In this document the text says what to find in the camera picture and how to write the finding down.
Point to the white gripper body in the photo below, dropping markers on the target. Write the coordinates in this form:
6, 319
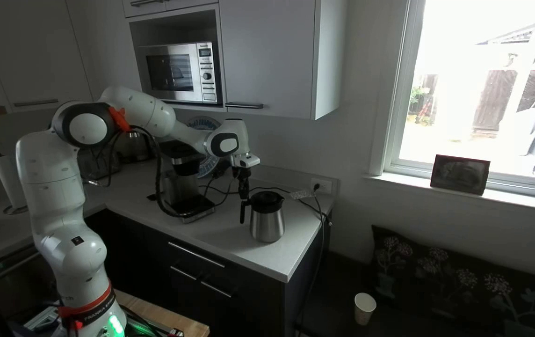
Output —
243, 160

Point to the steel thermal coffee carafe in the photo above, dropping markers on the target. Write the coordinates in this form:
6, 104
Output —
268, 216

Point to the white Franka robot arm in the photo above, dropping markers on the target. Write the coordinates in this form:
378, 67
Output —
54, 207

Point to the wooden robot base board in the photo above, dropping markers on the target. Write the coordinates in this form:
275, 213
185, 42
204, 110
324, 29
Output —
167, 319

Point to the black drip coffee machine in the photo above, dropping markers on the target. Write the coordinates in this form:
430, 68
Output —
183, 181

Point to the dark base cabinet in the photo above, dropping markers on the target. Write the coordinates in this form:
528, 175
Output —
217, 287

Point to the silver microwave oven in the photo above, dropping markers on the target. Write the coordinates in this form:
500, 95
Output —
180, 72

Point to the silver toaster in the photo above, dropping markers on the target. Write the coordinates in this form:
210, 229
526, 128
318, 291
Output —
99, 166

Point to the white paper cup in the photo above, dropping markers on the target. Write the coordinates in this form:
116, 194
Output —
363, 308

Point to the white tall cabinet door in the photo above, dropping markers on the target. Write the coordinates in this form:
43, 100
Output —
30, 44

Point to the white wall power outlet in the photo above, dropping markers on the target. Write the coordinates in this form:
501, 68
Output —
320, 186

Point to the white wall cabinet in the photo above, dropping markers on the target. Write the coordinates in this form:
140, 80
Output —
273, 57

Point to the white window frame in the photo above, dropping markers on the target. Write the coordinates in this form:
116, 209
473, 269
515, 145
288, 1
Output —
399, 95

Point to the dark picture frame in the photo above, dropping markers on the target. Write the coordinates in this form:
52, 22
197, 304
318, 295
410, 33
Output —
458, 175

